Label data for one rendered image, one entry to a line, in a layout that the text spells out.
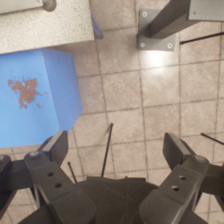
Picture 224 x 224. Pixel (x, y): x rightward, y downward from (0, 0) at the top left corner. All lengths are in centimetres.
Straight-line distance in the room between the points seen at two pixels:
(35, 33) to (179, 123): 134
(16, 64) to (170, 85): 115
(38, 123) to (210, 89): 139
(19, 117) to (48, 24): 52
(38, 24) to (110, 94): 89
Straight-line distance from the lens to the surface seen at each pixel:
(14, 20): 77
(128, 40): 142
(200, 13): 55
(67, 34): 69
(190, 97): 158
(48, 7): 71
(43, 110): 92
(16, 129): 104
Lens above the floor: 140
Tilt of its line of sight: 73 degrees down
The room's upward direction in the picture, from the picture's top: 176 degrees counter-clockwise
